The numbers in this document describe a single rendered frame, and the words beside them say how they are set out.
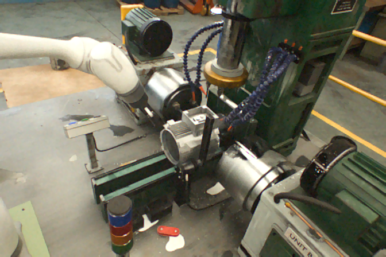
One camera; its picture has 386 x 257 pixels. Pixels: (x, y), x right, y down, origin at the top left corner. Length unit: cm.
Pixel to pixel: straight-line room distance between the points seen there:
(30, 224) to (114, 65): 68
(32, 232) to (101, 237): 24
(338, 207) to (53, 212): 102
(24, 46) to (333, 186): 86
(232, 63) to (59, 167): 92
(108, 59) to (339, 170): 70
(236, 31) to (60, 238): 99
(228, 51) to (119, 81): 41
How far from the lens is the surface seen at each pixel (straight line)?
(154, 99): 137
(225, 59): 106
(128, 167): 122
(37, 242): 119
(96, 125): 122
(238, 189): 101
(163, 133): 122
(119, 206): 74
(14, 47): 81
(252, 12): 95
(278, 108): 122
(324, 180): 82
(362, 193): 80
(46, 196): 135
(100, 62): 86
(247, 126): 120
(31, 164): 150
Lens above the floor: 182
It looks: 39 degrees down
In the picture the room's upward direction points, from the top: 8 degrees clockwise
